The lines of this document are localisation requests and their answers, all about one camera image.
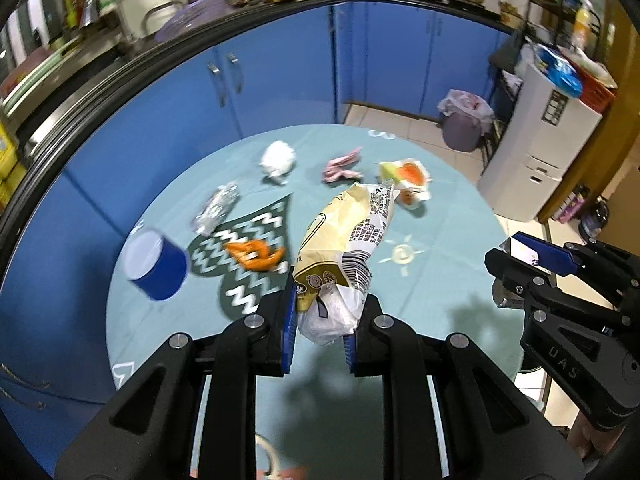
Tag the chrome faucet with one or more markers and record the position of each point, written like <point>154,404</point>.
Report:
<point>91,2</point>

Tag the wooden door frame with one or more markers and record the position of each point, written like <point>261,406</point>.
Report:
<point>625,60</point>

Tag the red plastic basket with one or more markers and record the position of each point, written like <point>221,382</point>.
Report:
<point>597,90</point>

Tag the purple plastic basket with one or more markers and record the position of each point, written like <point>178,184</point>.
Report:
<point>195,17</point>

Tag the small white tube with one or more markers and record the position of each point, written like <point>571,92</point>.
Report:
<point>522,252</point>

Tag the pink crumpled wrapper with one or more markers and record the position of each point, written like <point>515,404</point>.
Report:
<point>342,166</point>

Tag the yellow spray bottle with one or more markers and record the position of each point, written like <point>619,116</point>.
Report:
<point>581,22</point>

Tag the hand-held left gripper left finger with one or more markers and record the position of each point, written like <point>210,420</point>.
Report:
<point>288,320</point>

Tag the round table with teal tablecloth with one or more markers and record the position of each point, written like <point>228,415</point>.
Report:
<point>440,285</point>

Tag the clear plastic bag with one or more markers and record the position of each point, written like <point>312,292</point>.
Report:
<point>597,67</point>

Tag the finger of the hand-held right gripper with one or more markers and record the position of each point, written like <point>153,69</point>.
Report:
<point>510,267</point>
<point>550,257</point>

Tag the white tissue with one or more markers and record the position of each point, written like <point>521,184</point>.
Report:
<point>277,160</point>

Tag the blue snack packet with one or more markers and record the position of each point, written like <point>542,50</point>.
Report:
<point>560,70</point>

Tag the yellow bread bag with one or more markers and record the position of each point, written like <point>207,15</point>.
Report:
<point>340,250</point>

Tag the white wrapper with orange print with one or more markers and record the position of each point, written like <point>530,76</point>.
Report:
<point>407,177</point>

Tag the dark blue jar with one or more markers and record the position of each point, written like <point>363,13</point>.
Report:
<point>595,220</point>

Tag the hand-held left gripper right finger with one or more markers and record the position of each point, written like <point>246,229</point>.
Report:
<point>351,352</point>

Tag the black metal rack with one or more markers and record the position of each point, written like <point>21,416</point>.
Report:
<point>537,5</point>

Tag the blue lower cabinets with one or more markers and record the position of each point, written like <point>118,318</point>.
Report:
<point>300,70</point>

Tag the purple bin with plastic bag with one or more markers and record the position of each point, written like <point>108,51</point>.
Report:
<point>465,122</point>

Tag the silver foil wrapper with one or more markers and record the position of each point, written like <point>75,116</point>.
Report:
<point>216,207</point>

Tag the blue cup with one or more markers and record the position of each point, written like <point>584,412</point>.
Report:
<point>160,270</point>

